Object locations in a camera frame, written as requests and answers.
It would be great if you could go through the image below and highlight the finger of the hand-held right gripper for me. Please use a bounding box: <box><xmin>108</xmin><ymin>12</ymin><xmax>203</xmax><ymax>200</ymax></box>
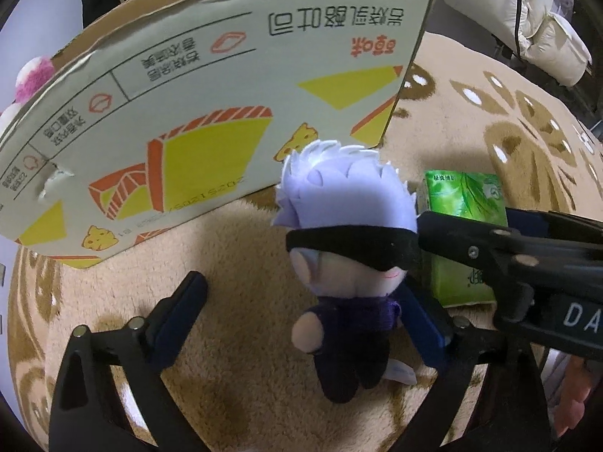
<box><xmin>417</xmin><ymin>210</ymin><xmax>603</xmax><ymax>327</ymax></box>
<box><xmin>506</xmin><ymin>206</ymin><xmax>603</xmax><ymax>246</ymax></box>

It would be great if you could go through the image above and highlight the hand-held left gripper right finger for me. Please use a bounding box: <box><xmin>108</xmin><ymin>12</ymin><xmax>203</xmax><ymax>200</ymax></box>
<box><xmin>403</xmin><ymin>282</ymin><xmax>552</xmax><ymax>452</ymax></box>

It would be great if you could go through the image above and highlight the printed cardboard box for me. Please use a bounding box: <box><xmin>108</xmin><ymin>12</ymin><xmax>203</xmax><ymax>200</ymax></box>
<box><xmin>0</xmin><ymin>0</ymin><xmax>436</xmax><ymax>271</ymax></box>

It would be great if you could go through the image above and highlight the beige patterned rug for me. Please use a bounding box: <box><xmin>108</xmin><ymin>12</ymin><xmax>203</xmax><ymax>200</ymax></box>
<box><xmin>7</xmin><ymin>31</ymin><xmax>603</xmax><ymax>452</ymax></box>

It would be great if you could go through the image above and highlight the lilac-haired plush doll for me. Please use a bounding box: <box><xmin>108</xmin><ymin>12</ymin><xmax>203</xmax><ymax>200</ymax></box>
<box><xmin>271</xmin><ymin>139</ymin><xmax>420</xmax><ymax>404</ymax></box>

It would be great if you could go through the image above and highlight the pink flower plush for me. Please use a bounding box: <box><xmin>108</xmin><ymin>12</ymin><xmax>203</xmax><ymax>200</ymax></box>
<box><xmin>0</xmin><ymin>55</ymin><xmax>54</xmax><ymax>137</ymax></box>

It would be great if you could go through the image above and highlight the green tissue pack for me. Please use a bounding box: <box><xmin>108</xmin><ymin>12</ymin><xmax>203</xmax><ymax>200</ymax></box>
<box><xmin>417</xmin><ymin>169</ymin><xmax>510</xmax><ymax>307</ymax></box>

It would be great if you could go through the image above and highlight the person's right hand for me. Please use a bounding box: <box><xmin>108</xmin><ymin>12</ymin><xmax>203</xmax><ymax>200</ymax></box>
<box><xmin>558</xmin><ymin>355</ymin><xmax>595</xmax><ymax>440</ymax></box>

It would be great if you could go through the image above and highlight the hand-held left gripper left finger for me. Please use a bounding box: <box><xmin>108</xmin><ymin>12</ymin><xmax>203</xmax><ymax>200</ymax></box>
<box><xmin>49</xmin><ymin>270</ymin><xmax>209</xmax><ymax>452</ymax></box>

